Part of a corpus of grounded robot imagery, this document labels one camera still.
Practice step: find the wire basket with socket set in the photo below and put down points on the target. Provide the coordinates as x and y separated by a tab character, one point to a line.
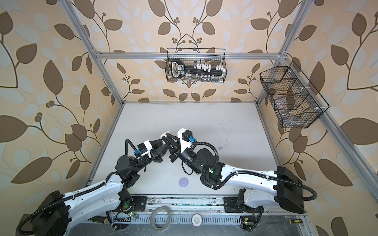
213	56

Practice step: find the empty black wire basket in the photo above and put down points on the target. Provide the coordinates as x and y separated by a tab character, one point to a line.
296	101

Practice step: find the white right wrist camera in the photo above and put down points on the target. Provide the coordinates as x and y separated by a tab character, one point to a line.
186	139

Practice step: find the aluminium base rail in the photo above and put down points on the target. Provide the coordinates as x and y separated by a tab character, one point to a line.
214	209

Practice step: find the yellow handled screwdriver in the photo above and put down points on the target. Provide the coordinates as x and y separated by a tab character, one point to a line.
290	221

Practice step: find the purple round disc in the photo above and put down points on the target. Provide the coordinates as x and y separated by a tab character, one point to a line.
183	182

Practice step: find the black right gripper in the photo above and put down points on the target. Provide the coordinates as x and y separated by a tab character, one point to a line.
176	155

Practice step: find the grey tape roll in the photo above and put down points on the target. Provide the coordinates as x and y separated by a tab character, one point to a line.
160	219

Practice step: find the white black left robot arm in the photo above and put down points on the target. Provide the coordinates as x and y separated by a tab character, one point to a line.
60	212

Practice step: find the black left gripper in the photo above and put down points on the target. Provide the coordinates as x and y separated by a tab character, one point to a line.
155	153

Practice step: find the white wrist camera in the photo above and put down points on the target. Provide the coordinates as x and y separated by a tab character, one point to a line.
186	139
144	150

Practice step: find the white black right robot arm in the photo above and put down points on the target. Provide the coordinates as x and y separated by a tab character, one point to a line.
258	188

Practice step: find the black socket set rail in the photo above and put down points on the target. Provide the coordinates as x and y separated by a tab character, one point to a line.
180	70

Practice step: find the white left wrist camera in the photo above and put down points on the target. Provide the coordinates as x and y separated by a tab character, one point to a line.
144	150

